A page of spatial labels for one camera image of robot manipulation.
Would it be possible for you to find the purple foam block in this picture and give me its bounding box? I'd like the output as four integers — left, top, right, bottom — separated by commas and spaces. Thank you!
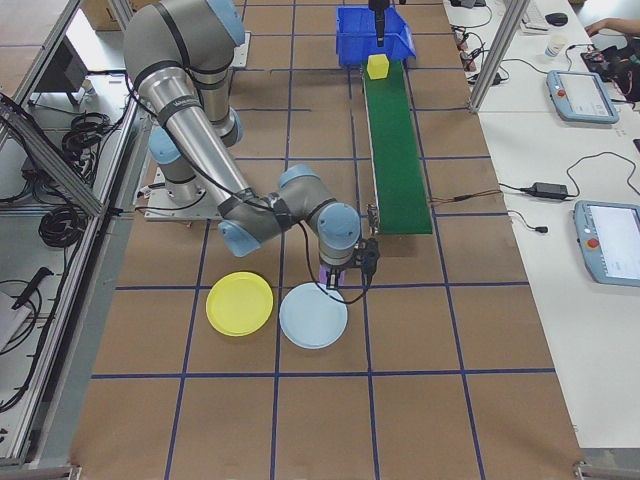
317, 264, 347, 292

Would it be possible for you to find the yellow foam block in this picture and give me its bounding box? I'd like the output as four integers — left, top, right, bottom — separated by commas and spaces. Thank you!
366, 53, 391, 81

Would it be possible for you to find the person's bare forearm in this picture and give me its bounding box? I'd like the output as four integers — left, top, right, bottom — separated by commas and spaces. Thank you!
605, 17, 640, 35

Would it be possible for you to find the light blue plastic plate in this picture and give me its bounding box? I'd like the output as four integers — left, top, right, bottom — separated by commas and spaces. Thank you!
278, 281, 350, 351

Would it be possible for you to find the yellow plastic plate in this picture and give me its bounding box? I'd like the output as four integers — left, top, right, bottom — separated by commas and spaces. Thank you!
205, 271, 275, 338

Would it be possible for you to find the blue plastic storage bin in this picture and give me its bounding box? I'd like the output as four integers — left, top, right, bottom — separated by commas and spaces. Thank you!
334, 5, 418, 68

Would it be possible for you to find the green conveyor belt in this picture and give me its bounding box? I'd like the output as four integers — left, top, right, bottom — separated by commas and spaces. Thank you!
360, 59, 435, 237

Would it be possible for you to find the white keyboard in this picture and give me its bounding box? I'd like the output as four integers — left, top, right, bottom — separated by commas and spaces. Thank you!
519, 0, 549, 30

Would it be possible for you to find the black power adapter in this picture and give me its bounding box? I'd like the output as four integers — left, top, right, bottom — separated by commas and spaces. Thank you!
519, 182, 570, 200

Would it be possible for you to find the grey-blue teach pendant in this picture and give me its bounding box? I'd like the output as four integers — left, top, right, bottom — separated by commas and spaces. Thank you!
572, 199, 640, 287
545, 69, 620, 125

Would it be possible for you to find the black handheld tool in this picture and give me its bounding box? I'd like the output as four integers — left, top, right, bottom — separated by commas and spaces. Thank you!
9, 267, 54, 309

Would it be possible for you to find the black box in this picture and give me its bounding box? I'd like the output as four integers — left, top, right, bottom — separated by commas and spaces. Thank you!
47, 37, 96, 106

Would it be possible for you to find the aluminium profile bar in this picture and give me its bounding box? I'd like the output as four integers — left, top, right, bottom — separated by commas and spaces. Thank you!
0, 462, 81, 480
572, 459, 640, 480

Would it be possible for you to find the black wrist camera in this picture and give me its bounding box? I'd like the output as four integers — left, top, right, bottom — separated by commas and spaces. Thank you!
360, 238, 382, 277

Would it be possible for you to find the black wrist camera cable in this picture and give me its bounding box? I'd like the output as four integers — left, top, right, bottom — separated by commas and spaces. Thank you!
294, 214, 374, 306

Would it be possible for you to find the aluminium profile post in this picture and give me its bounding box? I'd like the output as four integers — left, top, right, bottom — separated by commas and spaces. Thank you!
467, 0, 531, 115

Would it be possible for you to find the red and black wire pair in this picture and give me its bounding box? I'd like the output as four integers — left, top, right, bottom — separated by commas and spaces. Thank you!
429, 191, 501, 204

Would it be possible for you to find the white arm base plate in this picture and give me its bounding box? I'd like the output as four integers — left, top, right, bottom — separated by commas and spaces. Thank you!
230, 29, 253, 70
143, 187, 224, 222

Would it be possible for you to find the black USB cable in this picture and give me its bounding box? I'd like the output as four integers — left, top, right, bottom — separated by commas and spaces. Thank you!
507, 209, 549, 234

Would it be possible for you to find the black electronics board with wires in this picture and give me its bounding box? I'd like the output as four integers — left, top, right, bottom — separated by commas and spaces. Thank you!
582, 44, 640, 101

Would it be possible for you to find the black cable coil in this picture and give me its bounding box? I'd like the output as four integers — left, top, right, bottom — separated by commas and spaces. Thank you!
62, 112, 111, 161
39, 204, 84, 249

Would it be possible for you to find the V-shaped aluminium frame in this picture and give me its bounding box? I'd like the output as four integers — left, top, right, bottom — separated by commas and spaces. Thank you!
0, 0, 151, 466

